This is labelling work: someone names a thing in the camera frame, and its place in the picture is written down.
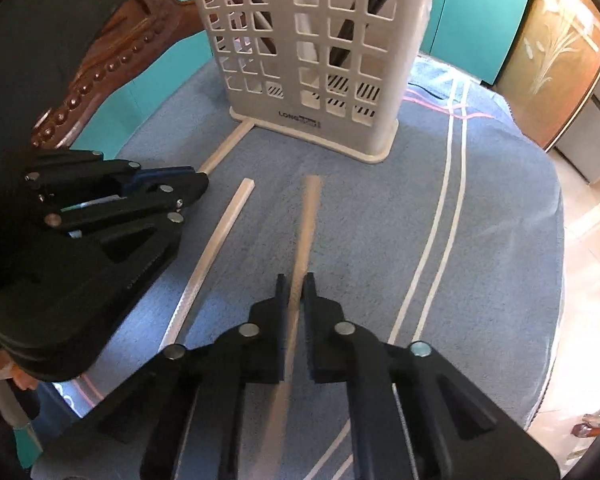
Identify person's left hand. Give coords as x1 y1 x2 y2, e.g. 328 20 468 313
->
0 347 38 392

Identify carved wooden chair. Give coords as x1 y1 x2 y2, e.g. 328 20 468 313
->
30 0 203 150

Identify blue striped towel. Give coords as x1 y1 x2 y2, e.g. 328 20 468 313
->
30 55 566 480

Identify etched glass sliding door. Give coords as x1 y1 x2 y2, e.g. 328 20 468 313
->
495 0 600 152

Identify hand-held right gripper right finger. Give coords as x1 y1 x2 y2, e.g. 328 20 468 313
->
301 273 562 480

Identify grey plastic utensil basket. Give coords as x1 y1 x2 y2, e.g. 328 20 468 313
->
184 0 443 165

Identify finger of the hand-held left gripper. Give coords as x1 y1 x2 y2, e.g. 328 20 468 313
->
24 151 204 197
44 174 211 232

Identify grey refrigerator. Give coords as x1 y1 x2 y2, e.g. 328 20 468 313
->
552 75 600 184

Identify teal base cabinets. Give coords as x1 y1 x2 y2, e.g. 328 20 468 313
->
419 0 534 87

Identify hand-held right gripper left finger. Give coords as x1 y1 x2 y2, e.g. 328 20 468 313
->
30 273 288 480

